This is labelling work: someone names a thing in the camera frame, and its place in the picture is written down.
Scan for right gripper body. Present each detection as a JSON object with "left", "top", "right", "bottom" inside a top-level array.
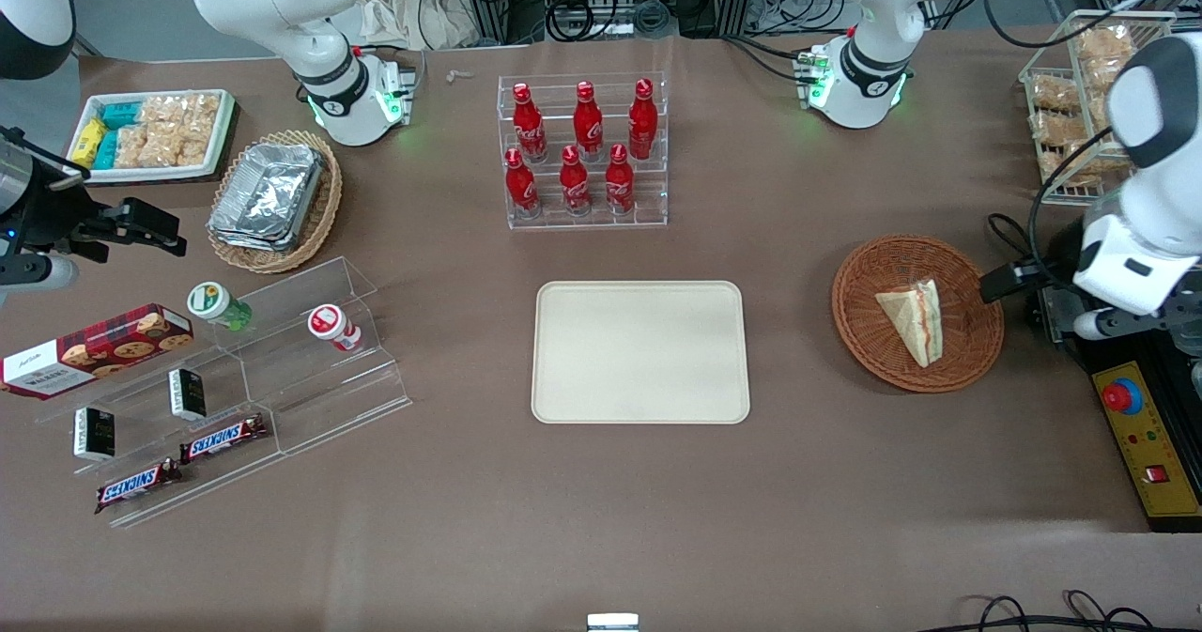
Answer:
[{"left": 0, "top": 137, "right": 59, "bottom": 255}]

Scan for triangle sandwich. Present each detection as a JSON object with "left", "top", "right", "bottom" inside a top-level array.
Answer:
[{"left": 875, "top": 278, "right": 943, "bottom": 368}]

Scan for white rectangular snack tray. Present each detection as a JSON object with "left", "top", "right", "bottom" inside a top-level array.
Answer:
[{"left": 66, "top": 89, "right": 237, "bottom": 185}]

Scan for round brown wicker basket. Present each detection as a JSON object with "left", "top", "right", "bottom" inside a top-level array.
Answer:
[{"left": 832, "top": 235, "right": 1005, "bottom": 393}]

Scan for oval light wicker basket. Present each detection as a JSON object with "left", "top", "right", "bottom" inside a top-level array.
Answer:
[{"left": 207, "top": 130, "right": 344, "bottom": 274}]

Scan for beige plastic tray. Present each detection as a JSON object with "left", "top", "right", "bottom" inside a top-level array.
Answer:
[{"left": 532, "top": 281, "right": 751, "bottom": 424}]

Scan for black box with metal bar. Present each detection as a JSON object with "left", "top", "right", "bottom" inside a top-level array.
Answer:
[{"left": 1036, "top": 224, "right": 1092, "bottom": 349}]

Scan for clear bag of crackers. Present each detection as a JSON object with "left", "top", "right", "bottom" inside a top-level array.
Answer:
[
  {"left": 141, "top": 94, "right": 223, "bottom": 131},
  {"left": 177, "top": 121, "right": 215, "bottom": 167},
  {"left": 113, "top": 125, "right": 181, "bottom": 169}
]

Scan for yellow snack packet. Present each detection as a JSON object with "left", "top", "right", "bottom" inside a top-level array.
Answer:
[{"left": 70, "top": 117, "right": 107, "bottom": 169}]

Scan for bagged fried snack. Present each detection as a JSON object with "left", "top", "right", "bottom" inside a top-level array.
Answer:
[
  {"left": 1040, "top": 144, "right": 1128, "bottom": 188},
  {"left": 1031, "top": 111, "right": 1095, "bottom": 152},
  {"left": 1031, "top": 76, "right": 1083, "bottom": 115},
  {"left": 1075, "top": 26, "right": 1135, "bottom": 84}
]

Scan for red tartan cookie box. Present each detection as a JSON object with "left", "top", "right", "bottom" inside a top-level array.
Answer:
[{"left": 0, "top": 303, "right": 195, "bottom": 401}]

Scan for green capped small bottle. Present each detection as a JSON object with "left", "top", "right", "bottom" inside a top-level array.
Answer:
[{"left": 186, "top": 282, "right": 254, "bottom": 332}]

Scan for stacked aluminium foil containers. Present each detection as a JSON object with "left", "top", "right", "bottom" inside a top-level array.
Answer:
[{"left": 208, "top": 142, "right": 326, "bottom": 254}]

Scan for small black white box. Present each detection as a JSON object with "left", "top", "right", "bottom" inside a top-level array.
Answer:
[
  {"left": 168, "top": 367, "right": 208, "bottom": 423},
  {"left": 73, "top": 407, "right": 117, "bottom": 463}
]

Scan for yellow black emergency stop box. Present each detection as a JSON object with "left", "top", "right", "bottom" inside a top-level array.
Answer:
[{"left": 1071, "top": 327, "right": 1202, "bottom": 532}]

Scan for red capped small bottle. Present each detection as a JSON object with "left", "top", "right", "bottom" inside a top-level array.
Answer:
[{"left": 307, "top": 304, "right": 364, "bottom": 355}]

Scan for Snickers chocolate bar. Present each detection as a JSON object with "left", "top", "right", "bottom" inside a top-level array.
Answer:
[
  {"left": 94, "top": 457, "right": 185, "bottom": 516},
  {"left": 178, "top": 414, "right": 270, "bottom": 465}
]

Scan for clear acrylic stepped display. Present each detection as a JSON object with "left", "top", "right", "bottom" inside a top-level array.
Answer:
[{"left": 36, "top": 256, "right": 413, "bottom": 531}]

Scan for crumpled beige cloth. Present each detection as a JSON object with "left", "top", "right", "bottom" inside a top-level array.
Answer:
[{"left": 355, "top": 0, "right": 480, "bottom": 52}]

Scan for red cola bottle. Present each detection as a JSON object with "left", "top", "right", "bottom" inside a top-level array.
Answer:
[
  {"left": 560, "top": 146, "right": 593, "bottom": 218},
  {"left": 605, "top": 144, "right": 637, "bottom": 216},
  {"left": 627, "top": 78, "right": 658, "bottom": 162},
  {"left": 504, "top": 148, "right": 542, "bottom": 221},
  {"left": 573, "top": 81, "right": 606, "bottom": 162},
  {"left": 512, "top": 83, "right": 548, "bottom": 164}
]

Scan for clear acrylic bottle rack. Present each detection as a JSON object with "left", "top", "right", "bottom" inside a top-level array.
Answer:
[{"left": 498, "top": 72, "right": 670, "bottom": 231}]

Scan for black looped table cable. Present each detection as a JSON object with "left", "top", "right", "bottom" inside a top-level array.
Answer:
[{"left": 985, "top": 211, "right": 1043, "bottom": 272}]

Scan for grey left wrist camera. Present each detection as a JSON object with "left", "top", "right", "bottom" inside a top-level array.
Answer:
[{"left": 1073, "top": 305, "right": 1171, "bottom": 344}]

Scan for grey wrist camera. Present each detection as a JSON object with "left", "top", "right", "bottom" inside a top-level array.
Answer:
[
  {"left": 0, "top": 254, "right": 82, "bottom": 306},
  {"left": 1073, "top": 305, "right": 1171, "bottom": 344}
]

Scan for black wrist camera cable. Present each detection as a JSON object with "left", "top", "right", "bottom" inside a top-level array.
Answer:
[{"left": 1028, "top": 125, "right": 1123, "bottom": 281}]

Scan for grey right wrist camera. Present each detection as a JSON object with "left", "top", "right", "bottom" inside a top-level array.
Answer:
[{"left": 0, "top": 254, "right": 82, "bottom": 306}]

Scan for white wire rack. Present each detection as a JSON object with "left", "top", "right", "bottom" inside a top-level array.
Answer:
[{"left": 1019, "top": 9, "right": 1177, "bottom": 207}]

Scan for black cables at table edge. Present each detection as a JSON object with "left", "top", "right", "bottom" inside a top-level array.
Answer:
[{"left": 939, "top": 592, "right": 1158, "bottom": 632}]

